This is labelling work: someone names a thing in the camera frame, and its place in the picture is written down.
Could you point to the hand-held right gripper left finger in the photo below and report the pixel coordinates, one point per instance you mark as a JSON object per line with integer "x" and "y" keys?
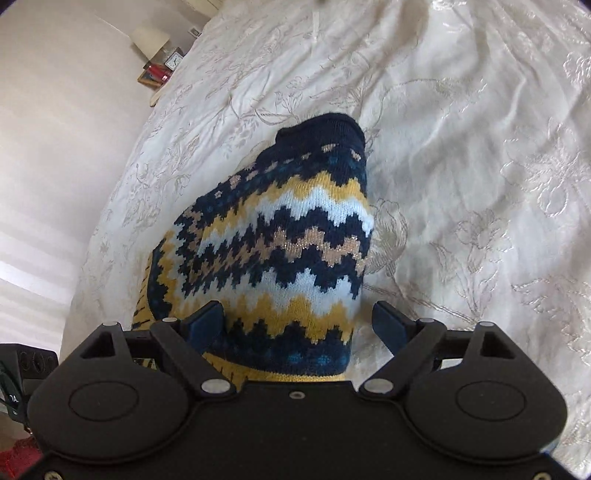
{"x": 203, "y": 325}

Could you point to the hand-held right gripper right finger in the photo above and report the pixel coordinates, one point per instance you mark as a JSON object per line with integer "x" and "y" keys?
{"x": 392, "y": 325}

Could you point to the navy yellow zigzag knit sweater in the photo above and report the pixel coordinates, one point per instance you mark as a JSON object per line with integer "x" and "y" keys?
{"x": 286, "y": 249}

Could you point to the red cloth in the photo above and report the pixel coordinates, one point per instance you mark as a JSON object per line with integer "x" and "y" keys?
{"x": 18, "y": 457}

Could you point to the white embroidered bedspread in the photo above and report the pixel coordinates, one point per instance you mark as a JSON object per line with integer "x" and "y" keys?
{"x": 461, "y": 161}

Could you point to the wooden nightstand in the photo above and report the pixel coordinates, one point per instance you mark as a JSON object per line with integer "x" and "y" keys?
{"x": 150, "y": 79}

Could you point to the small alarm clock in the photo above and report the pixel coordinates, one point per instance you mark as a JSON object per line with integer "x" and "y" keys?
{"x": 174, "y": 60}

